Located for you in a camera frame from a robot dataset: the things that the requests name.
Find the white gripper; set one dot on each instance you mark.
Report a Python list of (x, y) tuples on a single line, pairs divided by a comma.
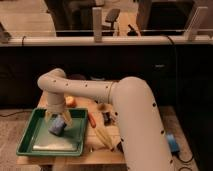
[(56, 104)]

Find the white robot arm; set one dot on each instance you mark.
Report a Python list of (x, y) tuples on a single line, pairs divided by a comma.
[(141, 129)]

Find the green plastic tray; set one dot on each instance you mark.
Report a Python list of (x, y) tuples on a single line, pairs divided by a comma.
[(38, 141)]

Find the orange fruit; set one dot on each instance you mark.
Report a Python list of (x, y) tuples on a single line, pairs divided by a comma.
[(70, 102)]

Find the orange carrot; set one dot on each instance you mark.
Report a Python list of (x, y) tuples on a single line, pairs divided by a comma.
[(92, 120)]

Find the purple bowl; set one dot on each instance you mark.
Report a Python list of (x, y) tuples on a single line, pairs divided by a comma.
[(77, 77)]

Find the yellow corn cob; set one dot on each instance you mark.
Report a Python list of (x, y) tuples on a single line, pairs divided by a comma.
[(104, 137)]

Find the small black clip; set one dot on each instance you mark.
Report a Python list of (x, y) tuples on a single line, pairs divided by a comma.
[(107, 118)]

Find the wooden table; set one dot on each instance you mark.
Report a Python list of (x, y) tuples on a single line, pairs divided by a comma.
[(98, 157)]

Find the black office chair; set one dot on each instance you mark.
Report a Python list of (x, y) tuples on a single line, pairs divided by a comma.
[(110, 19)]

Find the white railing bar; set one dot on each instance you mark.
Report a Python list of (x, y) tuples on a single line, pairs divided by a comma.
[(106, 41)]

